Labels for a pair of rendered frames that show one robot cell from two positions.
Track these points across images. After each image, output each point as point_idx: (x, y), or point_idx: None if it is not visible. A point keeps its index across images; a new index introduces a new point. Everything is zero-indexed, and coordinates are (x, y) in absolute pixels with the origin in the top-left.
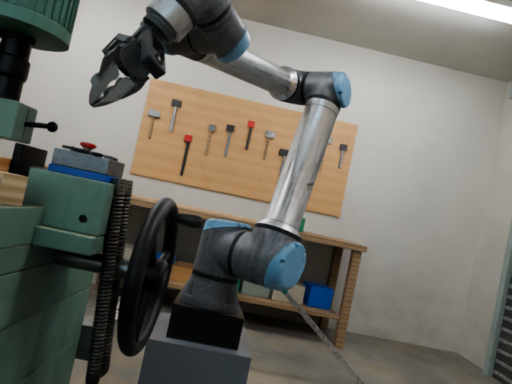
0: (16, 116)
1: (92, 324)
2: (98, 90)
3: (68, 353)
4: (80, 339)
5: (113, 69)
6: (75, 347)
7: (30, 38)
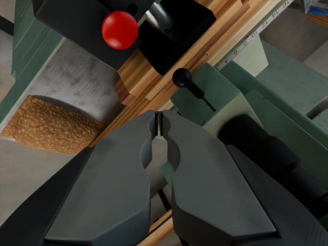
0: (224, 78)
1: (0, 34)
2: (185, 121)
3: (25, 6)
4: (11, 29)
5: (224, 203)
6: (17, 21)
7: (323, 210)
